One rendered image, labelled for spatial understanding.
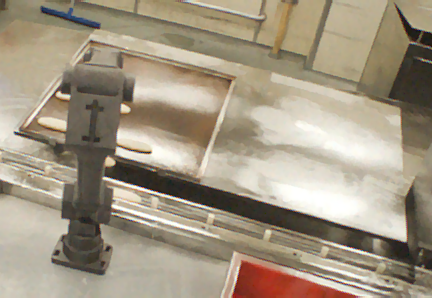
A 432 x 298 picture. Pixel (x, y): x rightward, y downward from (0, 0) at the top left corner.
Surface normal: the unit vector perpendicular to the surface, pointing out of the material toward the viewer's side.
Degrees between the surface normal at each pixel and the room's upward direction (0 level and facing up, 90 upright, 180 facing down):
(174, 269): 0
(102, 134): 57
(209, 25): 90
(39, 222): 0
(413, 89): 90
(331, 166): 10
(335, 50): 90
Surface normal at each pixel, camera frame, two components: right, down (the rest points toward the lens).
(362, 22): -0.27, 0.51
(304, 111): 0.10, -0.72
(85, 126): 0.09, 0.04
